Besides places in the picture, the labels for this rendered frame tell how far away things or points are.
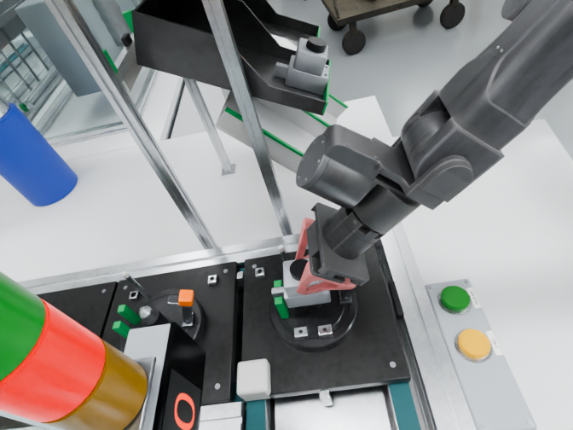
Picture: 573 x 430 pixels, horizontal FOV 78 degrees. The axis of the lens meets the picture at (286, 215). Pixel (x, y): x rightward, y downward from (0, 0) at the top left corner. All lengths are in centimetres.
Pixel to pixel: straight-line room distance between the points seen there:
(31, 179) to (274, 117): 79
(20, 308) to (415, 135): 32
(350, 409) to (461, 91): 45
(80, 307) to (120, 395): 54
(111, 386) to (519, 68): 35
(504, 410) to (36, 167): 120
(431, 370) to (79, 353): 45
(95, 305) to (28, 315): 57
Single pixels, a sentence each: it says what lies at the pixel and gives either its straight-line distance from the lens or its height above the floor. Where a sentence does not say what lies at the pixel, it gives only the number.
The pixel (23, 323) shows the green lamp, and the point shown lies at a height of 137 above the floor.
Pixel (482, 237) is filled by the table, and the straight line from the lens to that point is 82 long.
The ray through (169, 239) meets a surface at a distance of 94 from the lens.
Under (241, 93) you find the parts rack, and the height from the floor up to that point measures 125.
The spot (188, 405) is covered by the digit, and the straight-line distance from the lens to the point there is 34.
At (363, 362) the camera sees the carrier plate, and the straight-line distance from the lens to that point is 55.
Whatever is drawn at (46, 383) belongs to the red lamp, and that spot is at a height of 134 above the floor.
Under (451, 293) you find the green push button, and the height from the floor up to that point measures 97.
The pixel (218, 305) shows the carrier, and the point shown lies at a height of 97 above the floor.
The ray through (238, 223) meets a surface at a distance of 89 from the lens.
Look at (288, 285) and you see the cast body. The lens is 48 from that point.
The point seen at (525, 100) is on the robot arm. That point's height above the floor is 132.
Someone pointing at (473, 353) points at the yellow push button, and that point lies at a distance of 57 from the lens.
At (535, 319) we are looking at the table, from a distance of 75.
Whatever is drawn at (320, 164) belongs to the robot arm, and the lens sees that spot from 33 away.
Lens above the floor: 150
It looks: 47 degrees down
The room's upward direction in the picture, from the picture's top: 17 degrees counter-clockwise
